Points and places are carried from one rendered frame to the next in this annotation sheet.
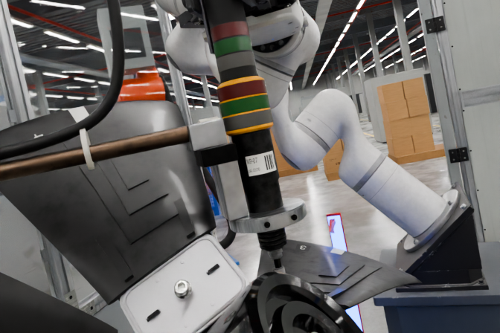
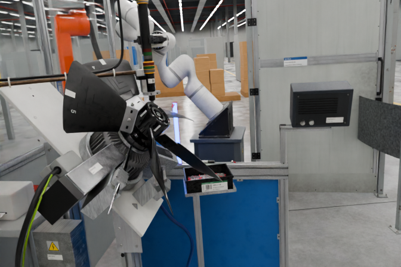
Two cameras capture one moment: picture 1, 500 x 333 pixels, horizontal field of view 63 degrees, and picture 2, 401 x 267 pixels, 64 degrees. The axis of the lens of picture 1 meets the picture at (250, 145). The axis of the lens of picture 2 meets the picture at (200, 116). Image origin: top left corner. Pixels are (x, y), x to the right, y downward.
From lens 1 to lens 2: 0.90 m
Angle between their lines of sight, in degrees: 13
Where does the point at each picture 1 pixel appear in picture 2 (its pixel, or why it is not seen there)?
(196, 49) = (129, 31)
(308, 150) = (172, 79)
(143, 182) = (122, 81)
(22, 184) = not seen: hidden behind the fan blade
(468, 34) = (267, 30)
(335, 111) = (185, 65)
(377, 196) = (197, 101)
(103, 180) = (112, 80)
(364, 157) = (194, 85)
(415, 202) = (210, 105)
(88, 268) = not seen: hidden behind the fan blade
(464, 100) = (261, 64)
